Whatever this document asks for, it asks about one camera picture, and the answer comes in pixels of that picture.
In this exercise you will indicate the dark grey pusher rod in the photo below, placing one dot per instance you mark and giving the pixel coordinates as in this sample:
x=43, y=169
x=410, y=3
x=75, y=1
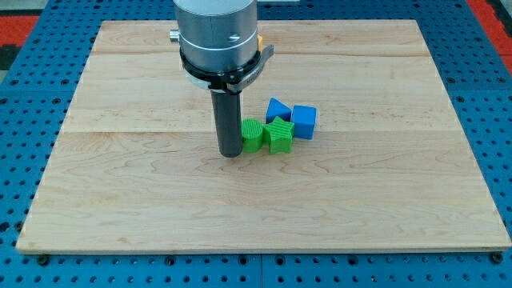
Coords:
x=227, y=116

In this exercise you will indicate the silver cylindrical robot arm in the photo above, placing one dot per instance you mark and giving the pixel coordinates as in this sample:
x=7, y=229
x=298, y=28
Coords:
x=218, y=47

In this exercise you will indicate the yellow block behind arm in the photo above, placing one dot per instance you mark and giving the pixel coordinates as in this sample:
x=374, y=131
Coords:
x=260, y=43

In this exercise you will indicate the green ribbed cylinder block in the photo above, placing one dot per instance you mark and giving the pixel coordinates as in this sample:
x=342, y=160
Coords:
x=252, y=135

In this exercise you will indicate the blue triangular block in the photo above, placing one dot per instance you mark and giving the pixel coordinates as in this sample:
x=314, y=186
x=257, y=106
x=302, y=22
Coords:
x=277, y=109

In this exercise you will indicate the green star block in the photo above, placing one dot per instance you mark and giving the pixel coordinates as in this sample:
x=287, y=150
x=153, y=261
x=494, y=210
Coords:
x=279, y=135

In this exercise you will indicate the blue cube block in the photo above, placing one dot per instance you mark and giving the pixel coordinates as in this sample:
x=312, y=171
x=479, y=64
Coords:
x=304, y=120

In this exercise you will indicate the light wooden board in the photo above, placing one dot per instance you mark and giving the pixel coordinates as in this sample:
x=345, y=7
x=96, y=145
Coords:
x=136, y=167

